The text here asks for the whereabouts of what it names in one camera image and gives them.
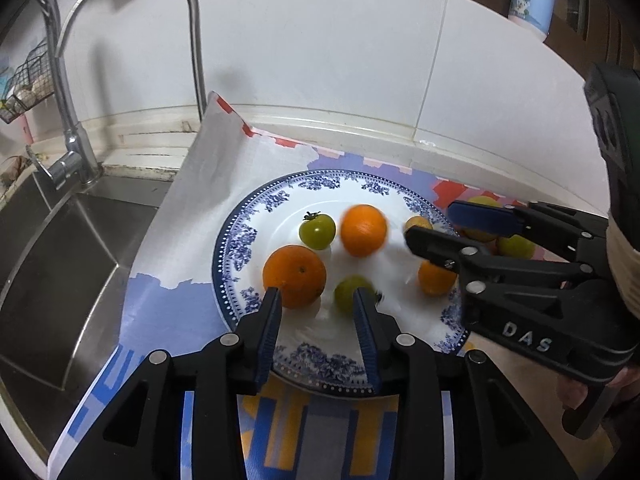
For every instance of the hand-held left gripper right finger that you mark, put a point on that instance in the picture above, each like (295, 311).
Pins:
(367, 345)

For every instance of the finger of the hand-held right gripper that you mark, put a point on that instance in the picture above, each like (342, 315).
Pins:
(435, 247)
(480, 215)

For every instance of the small beige fruit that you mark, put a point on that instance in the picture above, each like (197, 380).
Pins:
(419, 222)

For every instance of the person's right hand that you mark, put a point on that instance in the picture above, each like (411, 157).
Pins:
(572, 392)

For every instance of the steel sink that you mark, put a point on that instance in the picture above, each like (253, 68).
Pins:
(75, 270)

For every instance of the green apple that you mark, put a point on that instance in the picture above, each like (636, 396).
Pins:
(515, 247)

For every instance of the dark wooden cabinet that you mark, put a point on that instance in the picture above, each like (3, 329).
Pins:
(600, 10)

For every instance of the chrome pull-down faucet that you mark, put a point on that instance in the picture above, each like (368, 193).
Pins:
(49, 20)

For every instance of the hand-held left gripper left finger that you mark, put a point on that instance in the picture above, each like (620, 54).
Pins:
(269, 345)

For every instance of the small orange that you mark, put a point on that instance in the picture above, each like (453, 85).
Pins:
(435, 280)

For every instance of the yellow-green apple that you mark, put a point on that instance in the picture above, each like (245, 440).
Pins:
(482, 201)

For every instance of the green tomato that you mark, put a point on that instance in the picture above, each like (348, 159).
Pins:
(317, 232)
(347, 295)

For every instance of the colourful patterned mat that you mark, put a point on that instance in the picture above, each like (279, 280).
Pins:
(190, 200)

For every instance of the blue white pump bottle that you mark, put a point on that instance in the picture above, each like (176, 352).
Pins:
(532, 0)

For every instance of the blue patterned white plate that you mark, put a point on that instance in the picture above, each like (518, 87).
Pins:
(390, 310)

